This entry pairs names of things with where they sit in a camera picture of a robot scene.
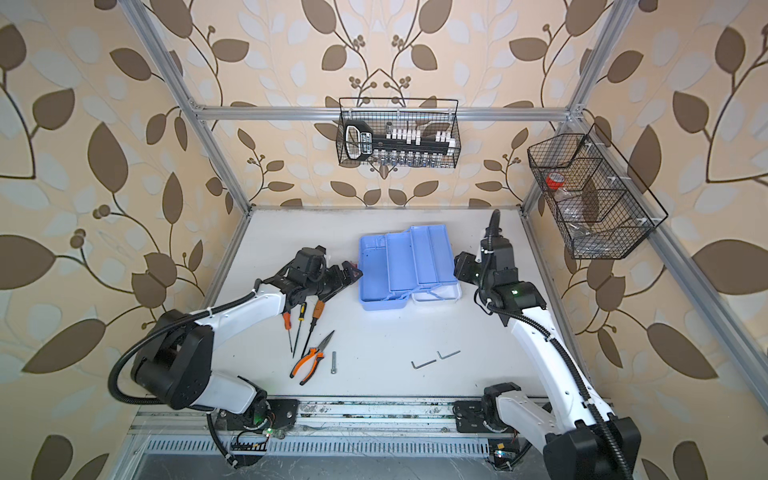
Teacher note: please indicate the aluminium frame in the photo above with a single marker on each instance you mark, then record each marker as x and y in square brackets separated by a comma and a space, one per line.
[749, 360]

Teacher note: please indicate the hex key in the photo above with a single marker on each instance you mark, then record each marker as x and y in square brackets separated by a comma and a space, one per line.
[442, 356]
[422, 365]

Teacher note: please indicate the orange wooden handled screwdriver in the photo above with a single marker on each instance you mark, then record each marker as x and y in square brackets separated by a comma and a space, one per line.
[313, 324]

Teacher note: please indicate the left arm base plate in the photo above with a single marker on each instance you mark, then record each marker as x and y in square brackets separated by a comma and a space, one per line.
[280, 414]

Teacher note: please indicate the right hex key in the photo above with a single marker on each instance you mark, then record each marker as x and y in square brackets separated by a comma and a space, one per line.
[442, 356]

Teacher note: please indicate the black wire basket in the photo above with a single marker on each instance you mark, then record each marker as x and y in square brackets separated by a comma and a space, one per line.
[614, 210]
[431, 115]

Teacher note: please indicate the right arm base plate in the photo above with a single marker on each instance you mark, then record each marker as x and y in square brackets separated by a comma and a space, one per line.
[472, 416]

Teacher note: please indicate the red capped clear bottle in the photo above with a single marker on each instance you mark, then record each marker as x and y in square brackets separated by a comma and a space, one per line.
[556, 187]

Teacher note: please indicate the yellow black handled screwdriver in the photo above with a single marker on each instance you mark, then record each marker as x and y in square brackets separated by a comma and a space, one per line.
[301, 319]

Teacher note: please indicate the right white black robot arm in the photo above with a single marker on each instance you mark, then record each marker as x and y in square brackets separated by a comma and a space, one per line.
[579, 436]

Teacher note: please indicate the black socket set holder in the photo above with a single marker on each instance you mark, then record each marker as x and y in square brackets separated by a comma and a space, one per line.
[361, 142]

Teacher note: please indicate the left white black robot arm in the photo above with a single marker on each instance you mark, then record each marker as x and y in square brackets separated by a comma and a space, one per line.
[172, 364]

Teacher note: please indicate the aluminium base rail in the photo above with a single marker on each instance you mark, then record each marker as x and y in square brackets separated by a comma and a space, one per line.
[328, 415]

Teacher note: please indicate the right black wire basket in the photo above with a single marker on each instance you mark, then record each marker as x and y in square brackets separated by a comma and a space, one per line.
[614, 210]

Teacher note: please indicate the red handled small screwdriver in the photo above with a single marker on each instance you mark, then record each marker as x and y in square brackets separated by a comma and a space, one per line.
[288, 327]

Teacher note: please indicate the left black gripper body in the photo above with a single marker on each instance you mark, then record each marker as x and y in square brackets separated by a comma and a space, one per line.
[317, 286]

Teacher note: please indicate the left hex key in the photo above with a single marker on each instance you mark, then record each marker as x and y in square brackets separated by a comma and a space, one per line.
[422, 365]

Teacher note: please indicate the back black wire basket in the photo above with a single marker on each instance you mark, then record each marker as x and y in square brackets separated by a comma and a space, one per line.
[431, 115]

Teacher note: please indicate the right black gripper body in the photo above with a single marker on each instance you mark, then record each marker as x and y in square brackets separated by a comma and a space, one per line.
[472, 270]

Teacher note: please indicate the white blue plastic toolbox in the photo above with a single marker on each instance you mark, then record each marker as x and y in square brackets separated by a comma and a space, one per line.
[413, 265]

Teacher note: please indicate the orange handled pliers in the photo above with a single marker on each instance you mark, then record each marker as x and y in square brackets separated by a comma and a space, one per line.
[314, 356]

